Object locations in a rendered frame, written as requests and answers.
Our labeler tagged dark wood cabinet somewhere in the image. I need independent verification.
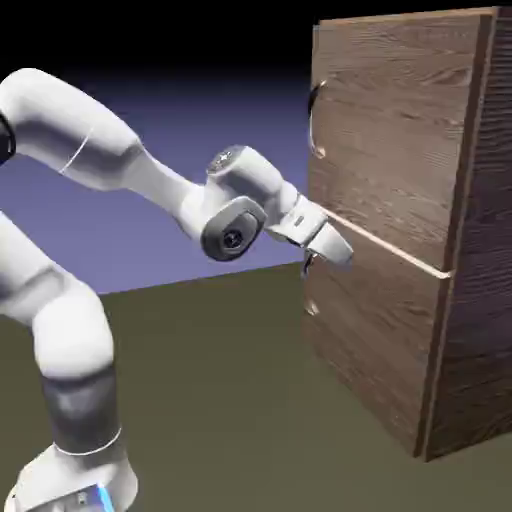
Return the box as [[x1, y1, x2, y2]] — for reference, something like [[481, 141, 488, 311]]
[[300, 5, 512, 464]]

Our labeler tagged curved dark metal handle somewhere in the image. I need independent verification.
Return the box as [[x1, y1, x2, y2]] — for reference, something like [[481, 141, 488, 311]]
[[306, 78, 329, 160], [300, 249, 321, 317]]

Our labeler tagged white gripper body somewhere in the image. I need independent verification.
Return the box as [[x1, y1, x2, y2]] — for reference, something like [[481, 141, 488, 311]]
[[306, 221, 355, 268]]

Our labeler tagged wood cabinet door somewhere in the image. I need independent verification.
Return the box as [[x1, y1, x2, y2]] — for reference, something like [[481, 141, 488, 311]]
[[300, 218, 452, 458], [306, 14, 494, 279]]

